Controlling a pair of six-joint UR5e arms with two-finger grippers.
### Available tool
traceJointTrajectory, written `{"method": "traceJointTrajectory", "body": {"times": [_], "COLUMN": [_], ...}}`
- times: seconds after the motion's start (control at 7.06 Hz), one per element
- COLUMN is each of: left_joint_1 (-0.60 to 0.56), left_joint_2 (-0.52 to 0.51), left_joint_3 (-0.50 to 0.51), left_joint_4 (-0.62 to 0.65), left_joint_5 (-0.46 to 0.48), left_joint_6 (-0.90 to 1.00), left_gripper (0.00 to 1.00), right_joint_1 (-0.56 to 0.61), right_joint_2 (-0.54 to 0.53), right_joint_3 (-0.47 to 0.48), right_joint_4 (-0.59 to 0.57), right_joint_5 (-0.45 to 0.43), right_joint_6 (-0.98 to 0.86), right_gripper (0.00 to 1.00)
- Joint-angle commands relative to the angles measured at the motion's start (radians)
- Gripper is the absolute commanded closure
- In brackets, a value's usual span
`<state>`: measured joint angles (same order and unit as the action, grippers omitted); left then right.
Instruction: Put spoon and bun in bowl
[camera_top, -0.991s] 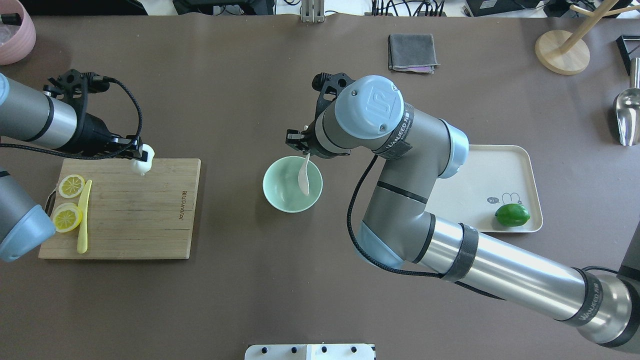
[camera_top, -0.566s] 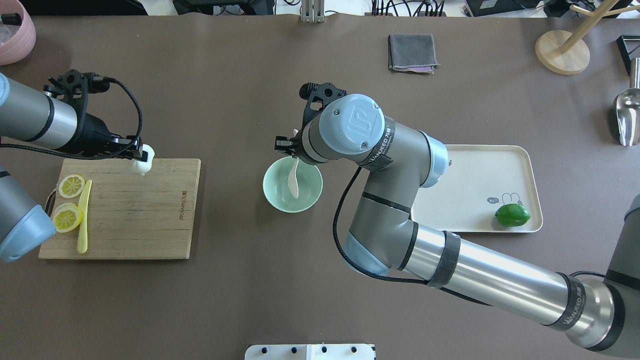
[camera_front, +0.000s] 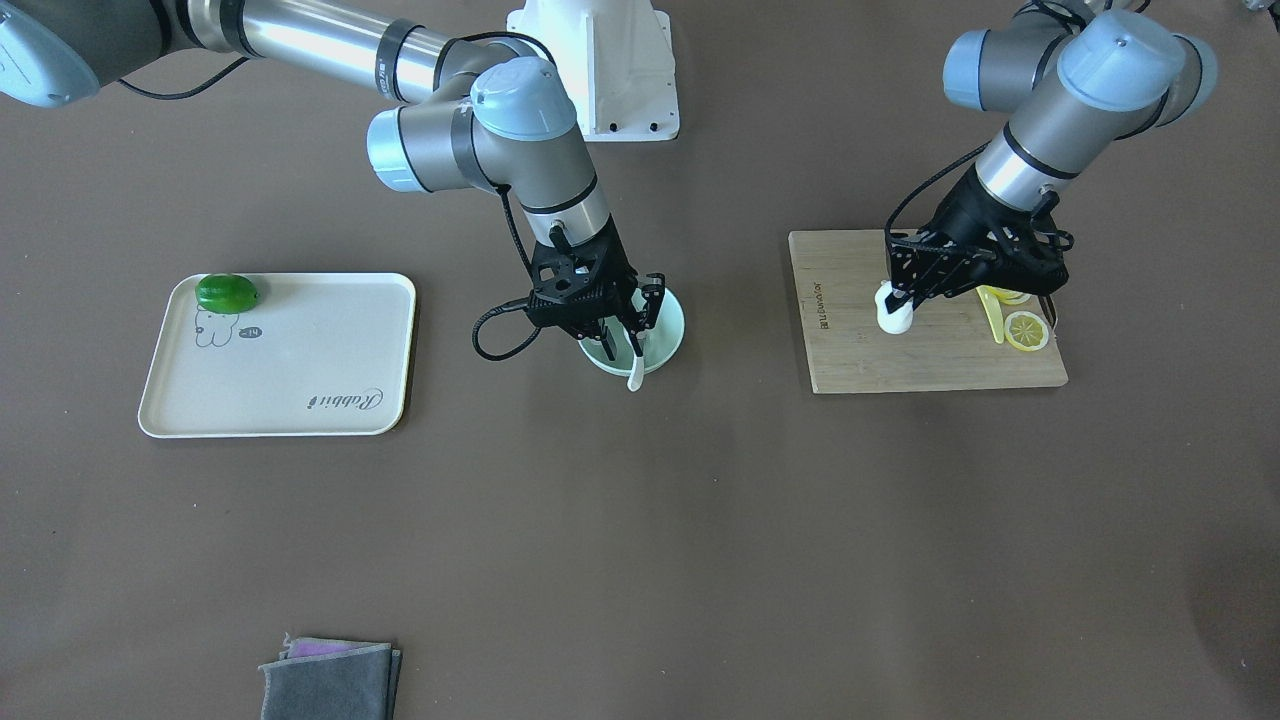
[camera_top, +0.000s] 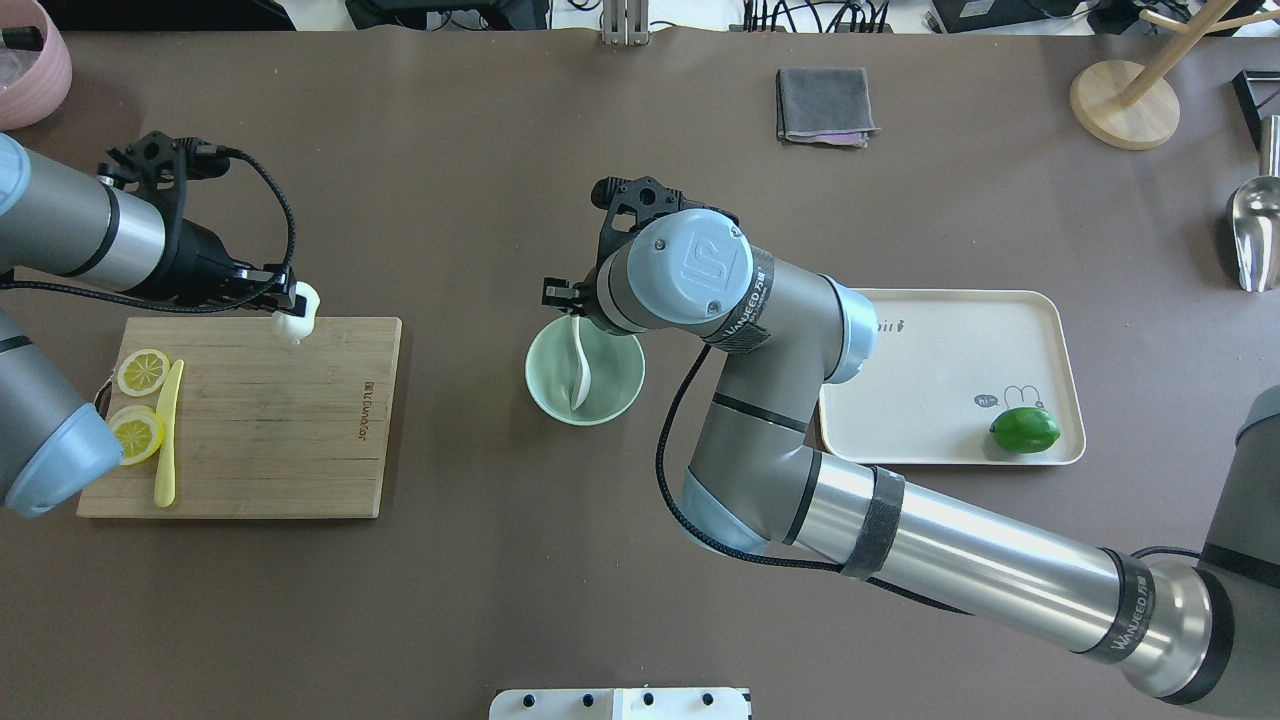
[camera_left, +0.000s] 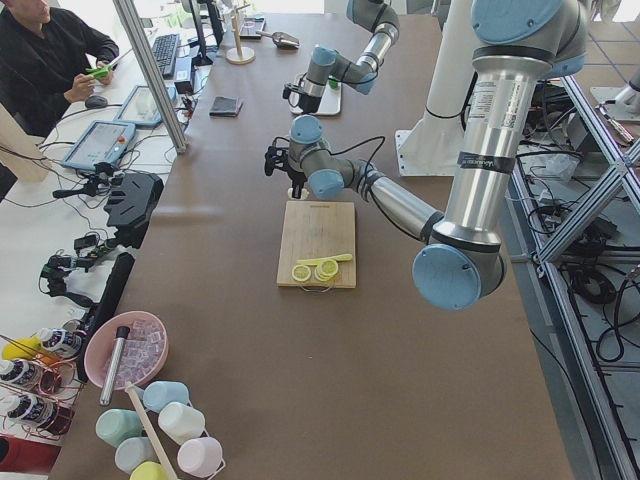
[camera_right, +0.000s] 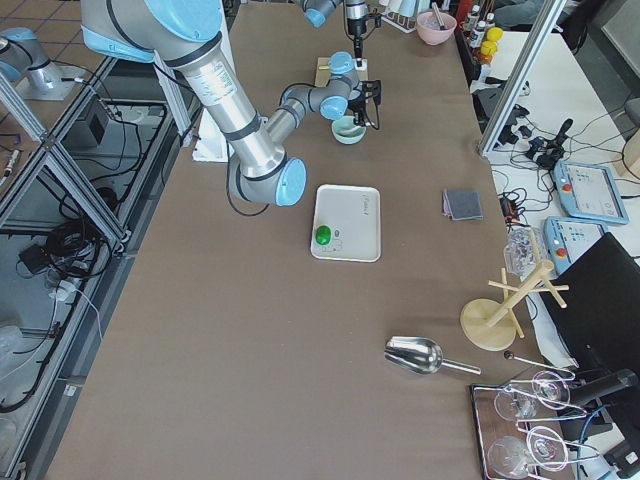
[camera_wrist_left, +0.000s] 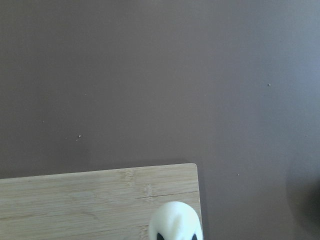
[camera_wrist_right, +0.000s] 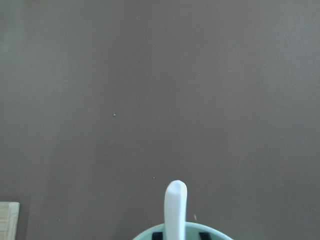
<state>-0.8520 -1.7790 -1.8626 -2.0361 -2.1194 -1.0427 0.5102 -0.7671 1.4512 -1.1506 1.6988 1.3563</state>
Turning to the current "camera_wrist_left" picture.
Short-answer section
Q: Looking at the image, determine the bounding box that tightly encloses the wooden cutting board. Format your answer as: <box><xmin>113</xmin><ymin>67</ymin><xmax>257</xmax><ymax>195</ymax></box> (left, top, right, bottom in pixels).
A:
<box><xmin>0</xmin><ymin>163</ymin><xmax>201</xmax><ymax>240</ymax></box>

